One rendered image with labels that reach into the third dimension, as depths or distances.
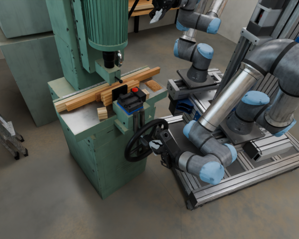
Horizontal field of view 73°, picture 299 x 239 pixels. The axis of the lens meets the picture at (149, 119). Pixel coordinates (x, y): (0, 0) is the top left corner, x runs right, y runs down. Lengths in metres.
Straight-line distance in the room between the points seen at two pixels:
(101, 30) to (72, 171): 1.34
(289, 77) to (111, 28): 0.66
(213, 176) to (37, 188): 1.52
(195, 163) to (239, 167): 1.21
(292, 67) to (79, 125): 0.86
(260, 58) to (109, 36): 0.57
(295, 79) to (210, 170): 0.38
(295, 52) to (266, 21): 0.46
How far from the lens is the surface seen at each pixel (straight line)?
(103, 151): 1.21
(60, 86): 1.43
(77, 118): 1.05
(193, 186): 1.65
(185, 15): 1.15
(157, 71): 1.34
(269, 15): 1.21
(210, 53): 1.43
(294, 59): 0.77
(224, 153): 0.79
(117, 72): 1.06
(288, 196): 2.30
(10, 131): 2.01
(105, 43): 0.92
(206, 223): 1.83
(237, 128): 1.23
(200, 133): 0.81
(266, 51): 0.79
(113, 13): 0.87
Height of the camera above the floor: 1.65
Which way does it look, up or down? 47 degrees down
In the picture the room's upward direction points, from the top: 9 degrees clockwise
